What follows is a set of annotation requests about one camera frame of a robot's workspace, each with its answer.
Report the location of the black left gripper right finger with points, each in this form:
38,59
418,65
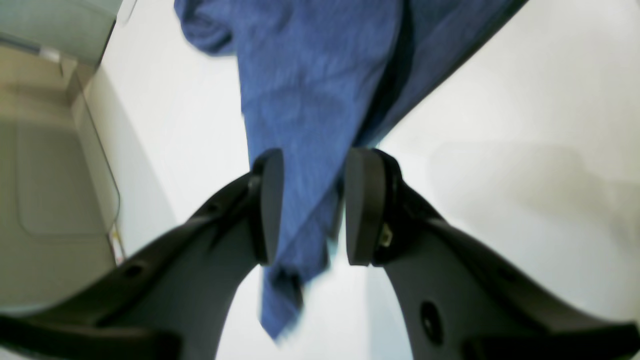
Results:
459,299

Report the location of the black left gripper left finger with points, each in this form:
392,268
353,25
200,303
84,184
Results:
170,300

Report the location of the blue t-shirt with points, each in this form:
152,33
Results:
318,77

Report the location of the grey plastic bin right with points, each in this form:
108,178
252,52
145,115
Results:
59,200

